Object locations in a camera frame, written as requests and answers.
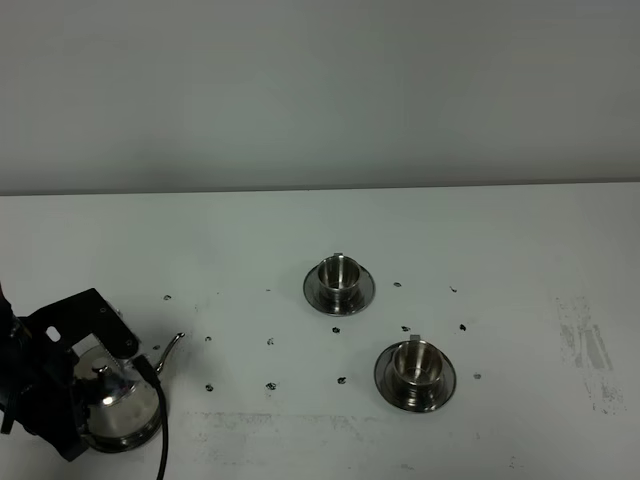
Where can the stainless steel saucer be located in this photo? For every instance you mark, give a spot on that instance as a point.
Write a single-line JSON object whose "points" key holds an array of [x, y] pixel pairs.
{"points": [[411, 399], [362, 299]]}

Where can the stainless steel teapot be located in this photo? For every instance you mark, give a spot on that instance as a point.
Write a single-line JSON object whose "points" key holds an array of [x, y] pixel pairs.
{"points": [[123, 410]]}

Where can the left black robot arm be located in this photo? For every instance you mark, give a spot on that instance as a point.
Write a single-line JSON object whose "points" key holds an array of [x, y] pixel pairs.
{"points": [[9, 321]]}

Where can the stainless steel teacup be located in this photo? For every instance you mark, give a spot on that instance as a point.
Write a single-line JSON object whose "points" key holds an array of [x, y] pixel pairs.
{"points": [[338, 278], [417, 363]]}

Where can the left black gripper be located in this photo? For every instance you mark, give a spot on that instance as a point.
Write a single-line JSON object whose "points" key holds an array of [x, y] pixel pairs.
{"points": [[44, 397]]}

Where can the near stainless steel teacup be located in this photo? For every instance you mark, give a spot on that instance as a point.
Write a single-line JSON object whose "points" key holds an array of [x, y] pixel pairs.
{"points": [[417, 363]]}

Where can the far stainless steel saucer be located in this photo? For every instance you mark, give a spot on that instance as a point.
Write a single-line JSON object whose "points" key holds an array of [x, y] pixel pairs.
{"points": [[362, 299]]}

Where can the near stainless steel saucer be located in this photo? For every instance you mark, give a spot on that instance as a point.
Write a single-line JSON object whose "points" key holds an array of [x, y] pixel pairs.
{"points": [[411, 399]]}

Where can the far stainless steel teacup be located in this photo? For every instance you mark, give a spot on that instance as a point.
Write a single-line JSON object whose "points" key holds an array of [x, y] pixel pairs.
{"points": [[338, 278]]}

